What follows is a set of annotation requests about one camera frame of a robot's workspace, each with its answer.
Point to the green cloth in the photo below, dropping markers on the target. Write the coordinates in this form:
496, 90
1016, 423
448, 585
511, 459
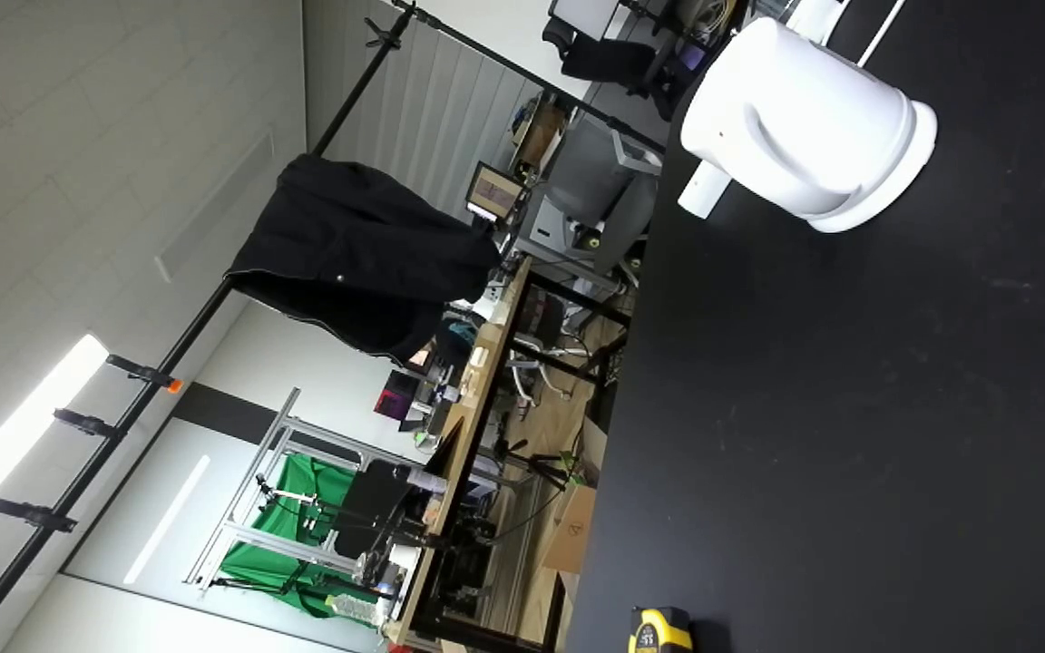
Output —
305, 485

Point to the black backdrop pole with clamps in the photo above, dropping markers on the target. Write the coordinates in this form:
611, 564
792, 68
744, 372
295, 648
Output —
137, 399

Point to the grey machine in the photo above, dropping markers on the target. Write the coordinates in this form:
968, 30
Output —
590, 172

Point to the yellow tape measure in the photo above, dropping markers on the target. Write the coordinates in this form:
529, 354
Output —
659, 632

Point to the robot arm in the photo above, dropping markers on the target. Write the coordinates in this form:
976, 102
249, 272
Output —
795, 118

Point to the wooden table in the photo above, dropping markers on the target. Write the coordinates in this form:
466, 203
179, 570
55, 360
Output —
477, 399

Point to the black panel on stand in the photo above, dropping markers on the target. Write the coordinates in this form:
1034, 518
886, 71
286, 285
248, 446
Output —
368, 508

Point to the aluminium frame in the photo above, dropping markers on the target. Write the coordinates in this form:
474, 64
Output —
279, 444

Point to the small monitor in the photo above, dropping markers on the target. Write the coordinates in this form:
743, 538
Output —
494, 192

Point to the black jacket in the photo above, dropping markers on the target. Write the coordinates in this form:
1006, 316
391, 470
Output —
359, 254

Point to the grey vertical blinds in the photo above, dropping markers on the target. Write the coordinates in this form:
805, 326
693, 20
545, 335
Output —
432, 100

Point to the black office chair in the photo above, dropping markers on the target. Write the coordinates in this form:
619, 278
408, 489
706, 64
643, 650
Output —
604, 59

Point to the cardboard box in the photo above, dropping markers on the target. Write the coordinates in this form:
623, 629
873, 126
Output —
572, 531

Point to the black tripod stand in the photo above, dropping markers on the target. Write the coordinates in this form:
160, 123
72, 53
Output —
536, 464

